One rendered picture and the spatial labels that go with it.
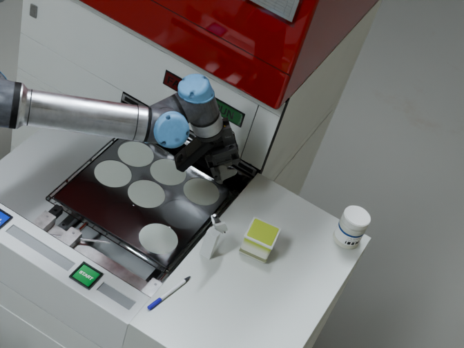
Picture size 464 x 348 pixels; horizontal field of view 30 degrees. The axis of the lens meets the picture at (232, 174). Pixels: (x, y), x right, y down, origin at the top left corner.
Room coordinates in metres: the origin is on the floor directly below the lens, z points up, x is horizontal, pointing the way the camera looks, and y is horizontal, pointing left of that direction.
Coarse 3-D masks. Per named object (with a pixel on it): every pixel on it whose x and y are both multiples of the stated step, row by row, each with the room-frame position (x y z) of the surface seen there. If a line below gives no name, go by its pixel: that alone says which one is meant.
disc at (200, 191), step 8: (184, 184) 1.65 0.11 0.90; (192, 184) 1.66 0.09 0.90; (200, 184) 1.67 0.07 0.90; (208, 184) 1.68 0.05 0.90; (184, 192) 1.62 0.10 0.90; (192, 192) 1.63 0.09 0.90; (200, 192) 1.64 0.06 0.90; (208, 192) 1.65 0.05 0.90; (216, 192) 1.66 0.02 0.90; (192, 200) 1.60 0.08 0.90; (200, 200) 1.61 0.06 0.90; (208, 200) 1.62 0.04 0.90; (216, 200) 1.63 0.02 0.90
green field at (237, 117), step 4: (216, 100) 1.77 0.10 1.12; (220, 104) 1.76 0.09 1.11; (224, 104) 1.76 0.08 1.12; (220, 108) 1.76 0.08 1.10; (224, 108) 1.76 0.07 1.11; (228, 108) 1.76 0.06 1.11; (232, 108) 1.75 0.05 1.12; (220, 112) 1.76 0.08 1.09; (224, 112) 1.76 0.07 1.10; (228, 112) 1.76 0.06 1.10; (232, 112) 1.75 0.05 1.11; (236, 112) 1.75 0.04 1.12; (224, 116) 1.76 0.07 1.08; (228, 116) 1.76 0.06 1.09; (232, 116) 1.75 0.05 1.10; (236, 116) 1.75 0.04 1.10; (240, 116) 1.75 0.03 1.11; (232, 120) 1.75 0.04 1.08; (236, 120) 1.75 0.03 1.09; (240, 120) 1.75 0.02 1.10
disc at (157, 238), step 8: (152, 224) 1.48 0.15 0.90; (160, 224) 1.49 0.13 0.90; (144, 232) 1.45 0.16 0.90; (152, 232) 1.45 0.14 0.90; (160, 232) 1.46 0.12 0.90; (168, 232) 1.47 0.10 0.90; (144, 240) 1.42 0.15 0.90; (152, 240) 1.43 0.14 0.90; (160, 240) 1.44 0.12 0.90; (168, 240) 1.45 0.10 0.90; (176, 240) 1.45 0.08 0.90; (152, 248) 1.40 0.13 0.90; (160, 248) 1.41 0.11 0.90; (168, 248) 1.42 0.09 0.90
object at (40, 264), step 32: (32, 224) 1.30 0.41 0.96; (0, 256) 1.22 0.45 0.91; (32, 256) 1.21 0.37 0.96; (64, 256) 1.24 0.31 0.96; (32, 288) 1.19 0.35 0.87; (64, 288) 1.17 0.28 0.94; (96, 288) 1.19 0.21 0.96; (128, 288) 1.22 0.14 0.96; (64, 320) 1.17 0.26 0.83; (96, 320) 1.14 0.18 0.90; (128, 320) 1.13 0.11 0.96
